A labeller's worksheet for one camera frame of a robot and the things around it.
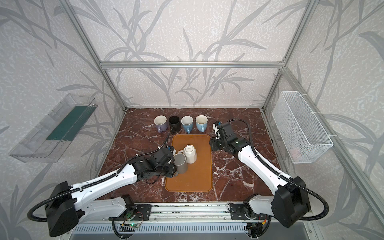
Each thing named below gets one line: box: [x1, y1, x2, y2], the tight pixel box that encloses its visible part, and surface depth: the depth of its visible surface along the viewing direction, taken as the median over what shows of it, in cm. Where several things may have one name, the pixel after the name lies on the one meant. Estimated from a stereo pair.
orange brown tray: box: [165, 134, 213, 192], surface depth 88 cm
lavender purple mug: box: [153, 115, 168, 133], surface depth 106 cm
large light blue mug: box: [195, 115, 208, 133], surface depth 102 cm
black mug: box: [168, 115, 181, 135], surface depth 104 cm
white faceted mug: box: [178, 144, 197, 164], surface depth 86 cm
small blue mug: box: [181, 115, 194, 134], surface depth 102 cm
